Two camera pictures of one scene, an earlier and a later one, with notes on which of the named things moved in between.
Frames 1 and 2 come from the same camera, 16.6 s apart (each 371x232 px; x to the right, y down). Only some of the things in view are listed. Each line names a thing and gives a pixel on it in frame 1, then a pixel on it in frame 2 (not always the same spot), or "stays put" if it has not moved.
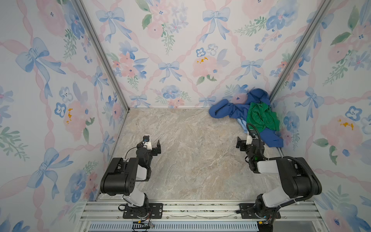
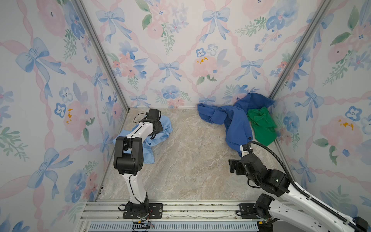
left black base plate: [154, 210] stays put
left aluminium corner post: [102, 52] stays put
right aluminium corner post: [324, 6] stays put
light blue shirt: [243, 123] → [148, 152]
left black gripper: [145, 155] → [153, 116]
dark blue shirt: [223, 108] → [239, 131]
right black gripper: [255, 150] → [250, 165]
